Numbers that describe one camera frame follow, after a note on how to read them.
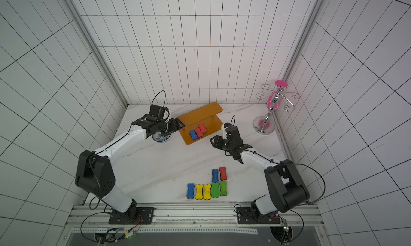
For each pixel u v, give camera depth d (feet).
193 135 3.29
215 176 2.74
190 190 2.60
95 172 1.45
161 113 2.33
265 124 3.50
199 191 2.60
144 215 2.39
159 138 3.29
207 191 2.59
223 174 2.79
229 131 2.25
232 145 2.27
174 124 2.54
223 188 2.61
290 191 1.41
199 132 3.31
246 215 2.37
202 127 3.43
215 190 2.61
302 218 2.19
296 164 1.51
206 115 3.14
